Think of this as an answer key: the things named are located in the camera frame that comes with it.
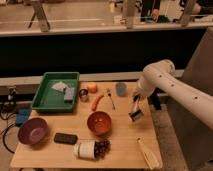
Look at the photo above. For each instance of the green plastic tray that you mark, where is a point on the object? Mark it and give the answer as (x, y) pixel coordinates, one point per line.
(47, 99)

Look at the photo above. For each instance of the red bowl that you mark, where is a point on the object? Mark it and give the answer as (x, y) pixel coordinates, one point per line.
(99, 123)

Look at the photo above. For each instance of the white cloth piece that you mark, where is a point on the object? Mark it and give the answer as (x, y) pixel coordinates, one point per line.
(59, 86)

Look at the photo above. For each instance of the purple bowl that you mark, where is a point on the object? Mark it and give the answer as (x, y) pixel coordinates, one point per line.
(32, 131)

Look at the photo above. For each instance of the white can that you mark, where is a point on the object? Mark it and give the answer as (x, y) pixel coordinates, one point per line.
(84, 149)

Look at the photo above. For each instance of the orange fruit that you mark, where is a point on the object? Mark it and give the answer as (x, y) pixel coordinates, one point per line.
(92, 87)

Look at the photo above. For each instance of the grey sponge block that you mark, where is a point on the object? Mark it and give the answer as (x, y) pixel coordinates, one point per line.
(68, 94)

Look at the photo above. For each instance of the beige wooden spatula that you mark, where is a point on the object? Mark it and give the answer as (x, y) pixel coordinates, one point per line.
(149, 156)

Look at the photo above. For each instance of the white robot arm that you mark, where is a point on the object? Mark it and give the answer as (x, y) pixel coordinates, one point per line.
(160, 75)

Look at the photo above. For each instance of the orange carrot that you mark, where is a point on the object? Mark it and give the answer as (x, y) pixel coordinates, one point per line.
(96, 101)

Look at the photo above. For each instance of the dark grape bunch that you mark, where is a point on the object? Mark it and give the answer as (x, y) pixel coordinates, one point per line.
(101, 148)

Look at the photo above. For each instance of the small metal cup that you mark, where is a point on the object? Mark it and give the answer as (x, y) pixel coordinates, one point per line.
(83, 95)

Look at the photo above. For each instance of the black rectangular block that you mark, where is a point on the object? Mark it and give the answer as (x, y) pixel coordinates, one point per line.
(65, 138)

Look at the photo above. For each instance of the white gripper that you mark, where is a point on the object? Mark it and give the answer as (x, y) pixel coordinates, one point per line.
(140, 92)

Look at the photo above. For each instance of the black and white brush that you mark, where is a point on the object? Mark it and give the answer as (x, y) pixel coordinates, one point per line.
(136, 113)

